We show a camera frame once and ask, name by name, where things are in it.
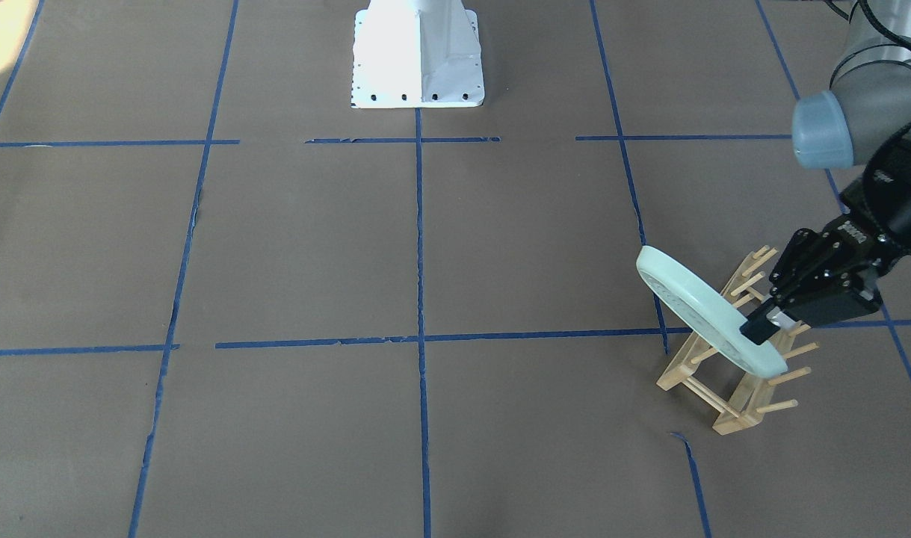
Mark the wooden dish rack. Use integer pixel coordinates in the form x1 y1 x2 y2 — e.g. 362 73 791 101
656 245 812 435

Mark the pale green plate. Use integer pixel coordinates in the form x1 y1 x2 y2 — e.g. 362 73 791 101
635 245 788 378

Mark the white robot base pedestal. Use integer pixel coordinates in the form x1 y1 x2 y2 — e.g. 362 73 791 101
350 1 486 109

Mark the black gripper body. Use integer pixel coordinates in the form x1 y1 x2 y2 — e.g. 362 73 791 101
770 217 890 327

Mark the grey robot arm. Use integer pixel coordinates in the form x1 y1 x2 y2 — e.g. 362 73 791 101
740 1 911 344

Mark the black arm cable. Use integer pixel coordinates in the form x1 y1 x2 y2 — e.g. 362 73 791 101
825 0 911 72

